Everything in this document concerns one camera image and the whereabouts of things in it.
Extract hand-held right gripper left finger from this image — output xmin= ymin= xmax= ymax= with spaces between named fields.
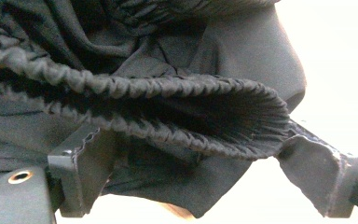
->
xmin=47 ymin=127 xmax=116 ymax=218

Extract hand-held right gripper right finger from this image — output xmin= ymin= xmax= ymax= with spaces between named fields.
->
xmin=274 ymin=134 xmax=358 ymax=218

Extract black pants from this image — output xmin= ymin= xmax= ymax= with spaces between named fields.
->
xmin=0 ymin=0 xmax=307 ymax=218

